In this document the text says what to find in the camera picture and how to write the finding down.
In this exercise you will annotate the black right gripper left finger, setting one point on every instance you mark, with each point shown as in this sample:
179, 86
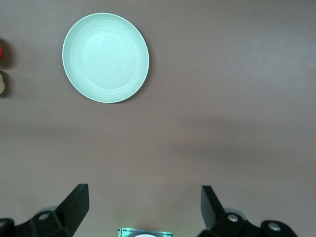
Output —
49, 224

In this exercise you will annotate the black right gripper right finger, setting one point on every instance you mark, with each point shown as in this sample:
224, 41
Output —
234, 227

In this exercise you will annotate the yellow pink peach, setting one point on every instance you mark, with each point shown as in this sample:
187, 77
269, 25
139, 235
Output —
1, 84

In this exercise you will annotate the red pomegranate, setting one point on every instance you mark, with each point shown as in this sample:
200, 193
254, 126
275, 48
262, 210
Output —
1, 51

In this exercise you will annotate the brown table cover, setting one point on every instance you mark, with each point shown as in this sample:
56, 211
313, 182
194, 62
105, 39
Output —
222, 98

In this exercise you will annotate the pale green round plate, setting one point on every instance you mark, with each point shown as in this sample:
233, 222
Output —
106, 58

